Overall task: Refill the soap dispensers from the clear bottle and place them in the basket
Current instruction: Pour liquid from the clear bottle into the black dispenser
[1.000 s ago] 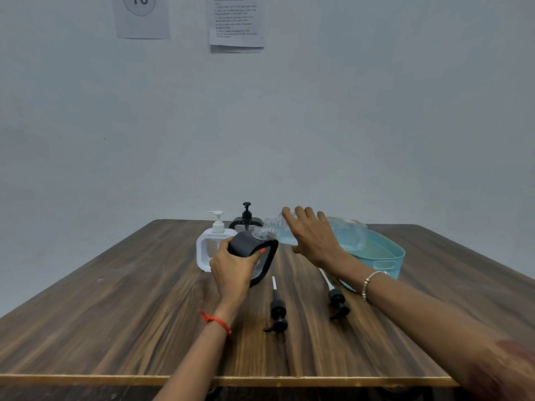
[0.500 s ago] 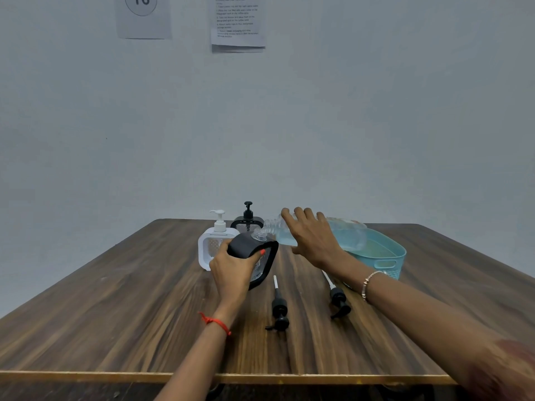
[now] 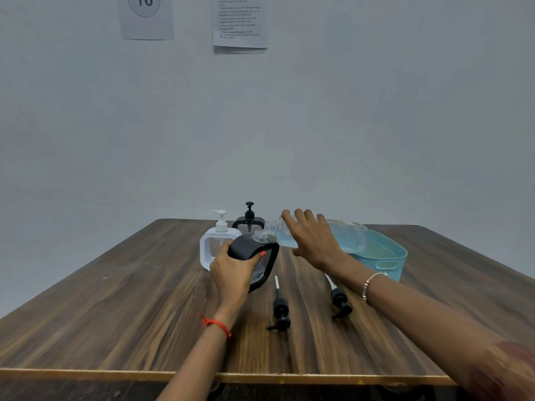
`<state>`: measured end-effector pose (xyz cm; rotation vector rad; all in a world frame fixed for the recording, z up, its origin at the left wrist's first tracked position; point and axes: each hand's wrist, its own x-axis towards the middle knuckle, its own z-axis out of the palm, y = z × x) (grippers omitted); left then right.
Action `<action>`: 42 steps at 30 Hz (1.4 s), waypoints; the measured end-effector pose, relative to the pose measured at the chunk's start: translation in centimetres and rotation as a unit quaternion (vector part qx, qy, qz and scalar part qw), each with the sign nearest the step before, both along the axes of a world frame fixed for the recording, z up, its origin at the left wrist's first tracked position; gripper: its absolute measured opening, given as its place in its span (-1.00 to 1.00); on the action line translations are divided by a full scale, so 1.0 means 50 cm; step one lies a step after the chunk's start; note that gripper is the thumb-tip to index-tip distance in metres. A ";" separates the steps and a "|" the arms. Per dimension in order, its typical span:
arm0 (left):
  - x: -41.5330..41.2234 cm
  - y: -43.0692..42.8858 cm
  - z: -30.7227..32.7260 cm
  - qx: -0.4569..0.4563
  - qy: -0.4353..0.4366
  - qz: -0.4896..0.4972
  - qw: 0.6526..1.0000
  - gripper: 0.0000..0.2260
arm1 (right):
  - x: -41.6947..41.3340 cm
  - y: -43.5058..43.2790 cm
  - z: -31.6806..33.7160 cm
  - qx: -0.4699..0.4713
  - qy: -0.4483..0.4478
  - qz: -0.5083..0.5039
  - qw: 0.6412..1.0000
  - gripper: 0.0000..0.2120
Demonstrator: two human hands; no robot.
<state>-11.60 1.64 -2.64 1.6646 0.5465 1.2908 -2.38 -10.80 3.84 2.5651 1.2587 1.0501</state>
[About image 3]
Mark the person's right hand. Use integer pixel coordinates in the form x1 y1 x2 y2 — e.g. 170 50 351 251
281 208 352 280

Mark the person's left hand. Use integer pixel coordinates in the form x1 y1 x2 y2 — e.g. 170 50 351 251
210 239 268 316

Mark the black square dispenser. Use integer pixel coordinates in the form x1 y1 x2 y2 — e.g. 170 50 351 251
227 230 280 294
231 216 266 235

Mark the tall clear plastic bottle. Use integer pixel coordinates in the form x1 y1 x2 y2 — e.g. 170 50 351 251
263 216 369 255

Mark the white square dispenser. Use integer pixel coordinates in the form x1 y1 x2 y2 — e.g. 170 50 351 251
199 228 243 271

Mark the white pump head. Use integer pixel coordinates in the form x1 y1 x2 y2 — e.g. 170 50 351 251
211 209 229 233

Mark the black pump with short tube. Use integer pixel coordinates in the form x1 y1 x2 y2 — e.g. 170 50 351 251
266 275 291 331

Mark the black pump with long tube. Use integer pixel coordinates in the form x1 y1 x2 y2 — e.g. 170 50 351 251
324 273 353 320

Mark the person's left forearm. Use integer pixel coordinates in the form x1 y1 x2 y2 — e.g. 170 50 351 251
157 306 247 401

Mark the person's right forearm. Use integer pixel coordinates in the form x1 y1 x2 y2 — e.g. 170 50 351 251
332 261 535 401

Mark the teal plastic basket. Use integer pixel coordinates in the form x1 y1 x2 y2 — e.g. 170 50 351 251
347 228 408 282

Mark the maroon sleeve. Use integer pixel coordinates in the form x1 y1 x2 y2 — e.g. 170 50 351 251
468 341 535 401

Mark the paper sheet with text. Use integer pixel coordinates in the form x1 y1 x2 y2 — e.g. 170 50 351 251
212 0 268 49

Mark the paper sheet with circle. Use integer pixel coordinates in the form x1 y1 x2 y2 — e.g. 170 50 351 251
118 0 175 41

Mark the red thread bracelet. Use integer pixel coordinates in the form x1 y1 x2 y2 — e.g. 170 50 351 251
198 314 232 339

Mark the silver bead bracelet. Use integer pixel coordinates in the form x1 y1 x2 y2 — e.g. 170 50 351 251
362 272 387 305

